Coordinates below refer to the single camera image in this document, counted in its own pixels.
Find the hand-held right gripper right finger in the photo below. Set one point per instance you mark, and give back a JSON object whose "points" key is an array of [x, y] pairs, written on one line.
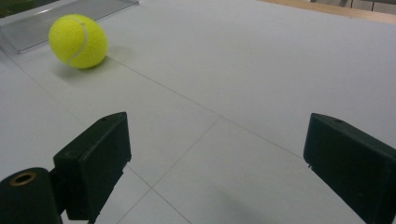
{"points": [[351, 161]]}

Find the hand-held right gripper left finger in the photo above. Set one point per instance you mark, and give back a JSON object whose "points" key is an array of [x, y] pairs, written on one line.
{"points": [[93, 161]]}

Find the yellow tennis ball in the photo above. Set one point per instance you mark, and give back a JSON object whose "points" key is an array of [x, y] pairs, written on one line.
{"points": [[77, 41]]}

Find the clear plastic container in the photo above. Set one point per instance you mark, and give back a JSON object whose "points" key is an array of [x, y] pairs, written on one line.
{"points": [[29, 32]]}

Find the white table board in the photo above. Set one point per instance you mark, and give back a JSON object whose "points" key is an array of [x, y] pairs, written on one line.
{"points": [[249, 77]]}

